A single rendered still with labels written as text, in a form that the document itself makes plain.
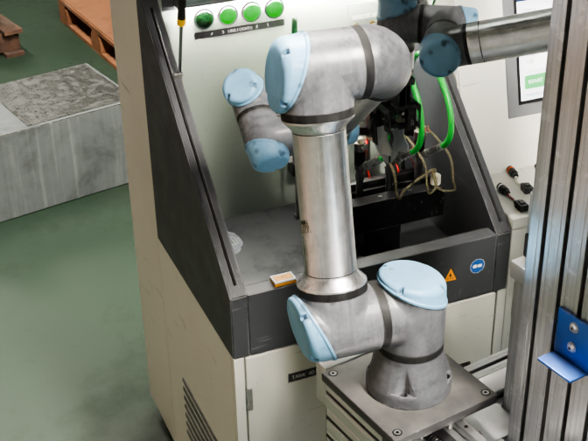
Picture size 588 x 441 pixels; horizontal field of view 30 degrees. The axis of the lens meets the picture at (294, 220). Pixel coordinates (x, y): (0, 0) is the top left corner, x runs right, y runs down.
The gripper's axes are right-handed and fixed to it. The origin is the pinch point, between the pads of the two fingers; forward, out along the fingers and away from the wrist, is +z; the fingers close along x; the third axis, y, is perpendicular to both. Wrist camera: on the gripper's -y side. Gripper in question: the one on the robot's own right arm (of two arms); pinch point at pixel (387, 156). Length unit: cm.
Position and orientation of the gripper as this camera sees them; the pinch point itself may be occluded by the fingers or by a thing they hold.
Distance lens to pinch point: 229.7
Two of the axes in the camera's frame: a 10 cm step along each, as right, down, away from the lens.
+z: 0.2, 8.7, 5.0
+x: 9.2, -2.1, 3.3
